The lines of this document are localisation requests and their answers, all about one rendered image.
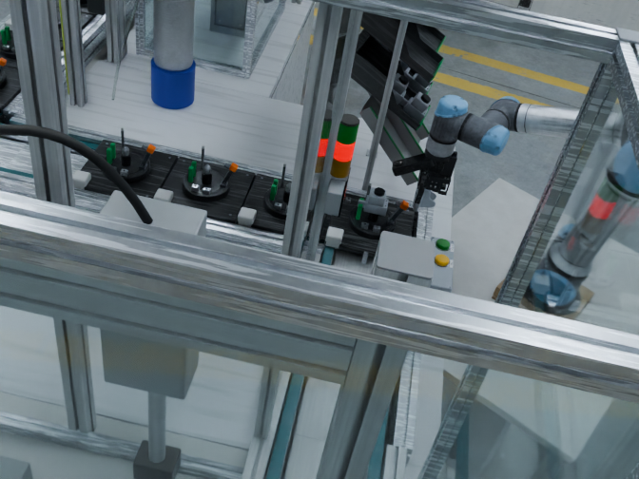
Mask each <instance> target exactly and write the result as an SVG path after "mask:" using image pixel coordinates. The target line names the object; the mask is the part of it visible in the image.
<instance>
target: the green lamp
mask: <svg viewBox="0 0 639 479"><path fill-rule="evenodd" d="M358 127H359V125H357V126H346V125H343V124H342V123H340V124H339V132H338V136H337V141H338V142H339V143H341V144H353V143H354V142H355V141H356V139H357V135H358Z"/></svg>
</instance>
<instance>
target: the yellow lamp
mask: <svg viewBox="0 0 639 479"><path fill-rule="evenodd" d="M351 161H352V160H351ZM351 161H349V162H340V161H337V160H336V159H333V161H332V167H331V172H330V174H331V175H332V176H333V177H335V178H339V179H342V178H346V177H347V176H348V175H349V171H350V166H351Z"/></svg>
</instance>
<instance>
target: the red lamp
mask: <svg viewBox="0 0 639 479"><path fill-rule="evenodd" d="M355 143H356V142H354V143H353V144H341V143H339V142H338V141H337V142H336V147H335V152H334V159H336V160H337V161H340V162H349V161H351V160H352V158H353V153H354V148H355Z"/></svg>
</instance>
